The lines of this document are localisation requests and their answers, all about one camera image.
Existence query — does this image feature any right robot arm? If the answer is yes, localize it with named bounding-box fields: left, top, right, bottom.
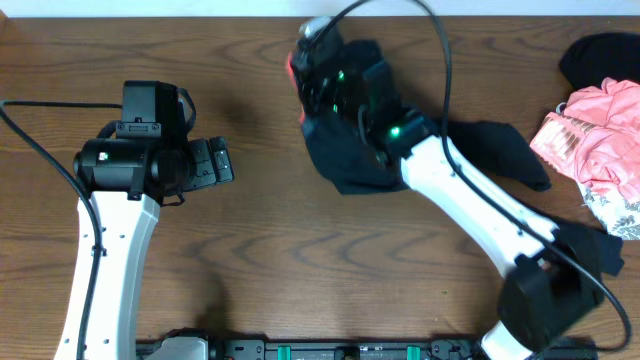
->
left=287, top=17, right=605, bottom=359

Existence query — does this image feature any pink garment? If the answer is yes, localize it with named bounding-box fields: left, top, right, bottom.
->
left=530, top=78, right=639, bottom=203

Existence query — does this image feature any black garment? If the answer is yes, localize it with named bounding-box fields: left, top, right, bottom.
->
left=559, top=33, right=639, bottom=89

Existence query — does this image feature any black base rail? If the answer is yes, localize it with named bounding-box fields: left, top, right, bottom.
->
left=135, top=329, right=599, bottom=360

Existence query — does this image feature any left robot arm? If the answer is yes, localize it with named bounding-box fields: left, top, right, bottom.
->
left=55, top=81, right=234, bottom=359

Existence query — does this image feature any black leggings red waistband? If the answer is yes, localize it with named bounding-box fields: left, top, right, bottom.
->
left=285, top=39, right=625, bottom=277

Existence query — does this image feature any white floral garment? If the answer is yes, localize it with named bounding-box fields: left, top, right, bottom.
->
left=577, top=184, right=639, bottom=241

